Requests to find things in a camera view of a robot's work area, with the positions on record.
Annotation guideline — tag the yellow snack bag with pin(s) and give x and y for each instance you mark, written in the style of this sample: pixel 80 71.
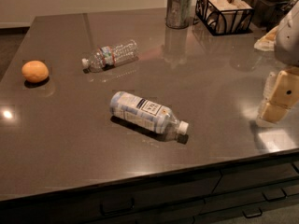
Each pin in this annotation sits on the yellow snack bag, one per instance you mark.
pixel 267 42

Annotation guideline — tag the black wire basket with packets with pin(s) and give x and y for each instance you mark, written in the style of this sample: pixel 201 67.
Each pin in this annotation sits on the black wire basket with packets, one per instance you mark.
pixel 224 17

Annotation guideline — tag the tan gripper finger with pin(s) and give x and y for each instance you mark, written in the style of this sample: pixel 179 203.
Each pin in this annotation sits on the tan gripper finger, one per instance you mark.
pixel 269 85
pixel 284 96

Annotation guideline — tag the clear crushed water bottle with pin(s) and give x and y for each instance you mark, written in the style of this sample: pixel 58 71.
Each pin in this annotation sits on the clear crushed water bottle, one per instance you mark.
pixel 106 57

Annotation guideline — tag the dark drawer cabinet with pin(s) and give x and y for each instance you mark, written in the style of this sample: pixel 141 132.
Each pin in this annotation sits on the dark drawer cabinet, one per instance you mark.
pixel 198 196

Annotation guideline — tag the blue label plastic bottle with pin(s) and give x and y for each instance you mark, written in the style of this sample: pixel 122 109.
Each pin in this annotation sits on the blue label plastic bottle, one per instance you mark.
pixel 145 113

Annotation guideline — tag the dark box with snacks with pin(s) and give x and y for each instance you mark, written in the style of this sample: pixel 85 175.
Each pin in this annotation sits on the dark box with snacks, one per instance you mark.
pixel 268 13

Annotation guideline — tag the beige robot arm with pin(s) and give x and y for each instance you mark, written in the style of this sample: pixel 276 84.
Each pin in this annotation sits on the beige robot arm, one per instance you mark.
pixel 286 46

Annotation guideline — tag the metal cup with utensils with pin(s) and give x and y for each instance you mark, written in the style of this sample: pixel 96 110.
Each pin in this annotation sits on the metal cup with utensils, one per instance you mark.
pixel 178 13

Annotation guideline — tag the orange fruit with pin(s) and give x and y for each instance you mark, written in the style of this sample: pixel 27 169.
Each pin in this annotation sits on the orange fruit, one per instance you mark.
pixel 35 71

